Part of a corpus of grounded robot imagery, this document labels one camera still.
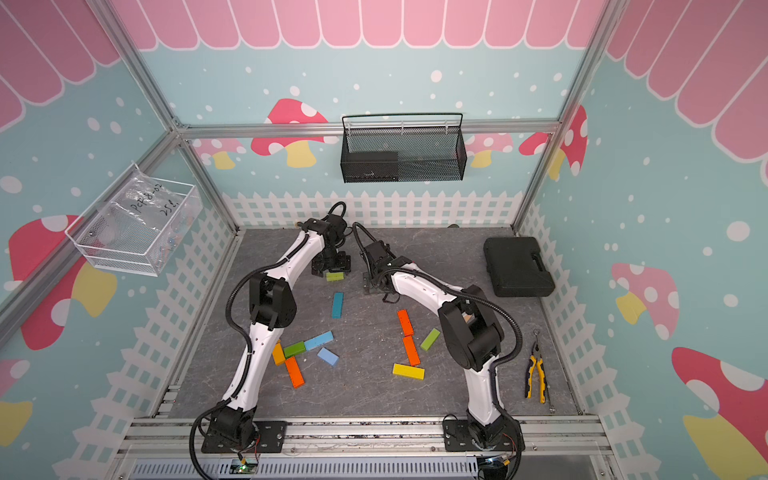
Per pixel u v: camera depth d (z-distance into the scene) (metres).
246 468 0.72
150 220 0.71
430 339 0.90
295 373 0.85
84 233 0.62
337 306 0.98
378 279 0.66
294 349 0.89
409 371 0.85
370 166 0.91
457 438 0.74
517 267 1.02
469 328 0.51
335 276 1.03
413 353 0.87
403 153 0.94
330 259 0.90
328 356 0.87
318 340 0.90
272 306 0.67
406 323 0.94
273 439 0.74
